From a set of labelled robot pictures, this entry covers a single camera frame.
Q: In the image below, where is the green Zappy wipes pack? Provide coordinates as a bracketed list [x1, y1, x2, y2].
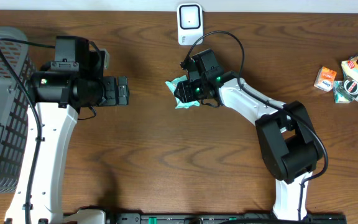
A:
[165, 75, 200, 109]

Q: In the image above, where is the small orange tissue pack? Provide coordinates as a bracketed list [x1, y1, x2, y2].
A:
[314, 67, 337, 92]

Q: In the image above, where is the small teal tissue pack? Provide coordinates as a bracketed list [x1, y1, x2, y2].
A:
[333, 80, 351, 104]

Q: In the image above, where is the red white tape roll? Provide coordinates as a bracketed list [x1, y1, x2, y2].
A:
[337, 77, 358, 101]

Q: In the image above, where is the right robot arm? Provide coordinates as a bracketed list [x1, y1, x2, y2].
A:
[174, 49, 328, 222]

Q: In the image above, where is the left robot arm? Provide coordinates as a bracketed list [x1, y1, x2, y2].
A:
[4, 35, 129, 223]

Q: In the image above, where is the white barcode scanner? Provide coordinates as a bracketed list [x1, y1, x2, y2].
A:
[177, 3, 204, 45]

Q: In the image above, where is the grey plastic mesh basket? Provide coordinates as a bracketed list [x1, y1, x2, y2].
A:
[0, 27, 37, 194]

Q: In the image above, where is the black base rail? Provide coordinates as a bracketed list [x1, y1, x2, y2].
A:
[63, 212, 348, 224]

